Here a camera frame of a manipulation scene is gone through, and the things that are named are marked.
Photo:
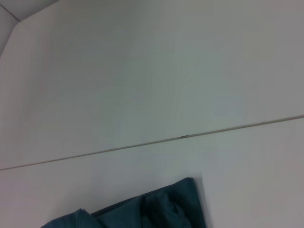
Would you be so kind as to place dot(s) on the teal FREE print t-shirt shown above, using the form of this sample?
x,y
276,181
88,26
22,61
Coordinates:
x,y
154,206

